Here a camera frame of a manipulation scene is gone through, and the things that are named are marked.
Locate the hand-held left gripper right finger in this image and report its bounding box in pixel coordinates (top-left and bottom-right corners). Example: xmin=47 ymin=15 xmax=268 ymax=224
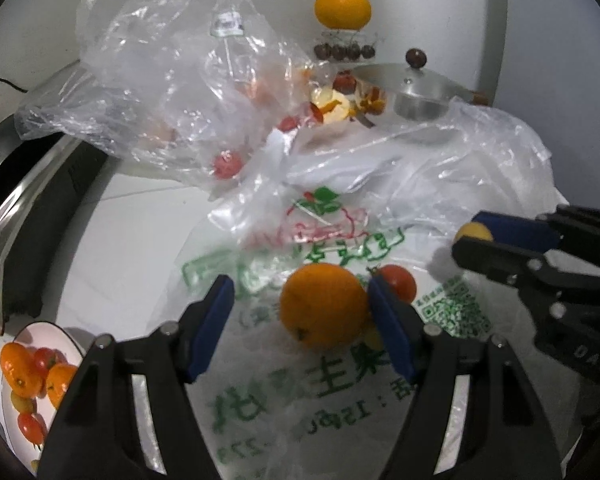
xmin=366 ymin=275 xmax=566 ymax=480

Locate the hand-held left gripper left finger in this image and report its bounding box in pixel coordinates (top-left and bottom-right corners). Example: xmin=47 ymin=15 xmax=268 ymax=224
xmin=37 ymin=274 xmax=237 ymax=480

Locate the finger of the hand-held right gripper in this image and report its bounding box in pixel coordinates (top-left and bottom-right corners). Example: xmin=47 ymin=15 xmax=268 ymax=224
xmin=470 ymin=204 xmax=600 ymax=277
xmin=452 ymin=237 xmax=600 ymax=322

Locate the small orange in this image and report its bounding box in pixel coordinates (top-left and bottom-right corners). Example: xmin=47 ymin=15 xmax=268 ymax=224
xmin=0 ymin=342 xmax=44 ymax=399
xmin=279 ymin=262 xmax=371 ymax=350
xmin=45 ymin=362 xmax=80 ymax=409

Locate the white round plate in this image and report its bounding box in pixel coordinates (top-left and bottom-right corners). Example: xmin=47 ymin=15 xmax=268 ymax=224
xmin=0 ymin=321 xmax=89 ymax=479

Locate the printed plastic bag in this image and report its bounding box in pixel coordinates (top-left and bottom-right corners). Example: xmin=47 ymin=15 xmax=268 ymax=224
xmin=150 ymin=100 xmax=574 ymax=480

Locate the steel pot lid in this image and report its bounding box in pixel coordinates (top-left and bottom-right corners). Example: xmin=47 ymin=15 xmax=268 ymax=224
xmin=352 ymin=48 xmax=477 ymax=99

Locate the silver induction cooker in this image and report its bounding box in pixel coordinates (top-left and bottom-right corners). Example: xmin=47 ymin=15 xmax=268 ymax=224
xmin=0 ymin=60 xmax=112 ymax=337

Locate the orange peel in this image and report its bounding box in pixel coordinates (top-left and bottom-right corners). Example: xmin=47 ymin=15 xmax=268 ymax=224
xmin=310 ymin=85 xmax=386 ymax=124

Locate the clear plastic bag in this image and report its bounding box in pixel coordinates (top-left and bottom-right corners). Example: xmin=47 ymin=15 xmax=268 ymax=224
xmin=15 ymin=0 xmax=332 ymax=202

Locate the large orange with leaf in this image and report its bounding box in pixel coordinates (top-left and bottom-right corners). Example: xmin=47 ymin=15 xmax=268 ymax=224
xmin=314 ymin=0 xmax=372 ymax=31

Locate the steel pot with wooden handle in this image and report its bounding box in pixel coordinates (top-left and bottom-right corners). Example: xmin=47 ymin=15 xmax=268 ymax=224
xmin=390 ymin=87 xmax=487 ymax=122

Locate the black cooker cable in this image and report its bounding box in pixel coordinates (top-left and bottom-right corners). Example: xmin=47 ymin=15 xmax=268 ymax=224
xmin=0 ymin=71 xmax=31 ymax=95

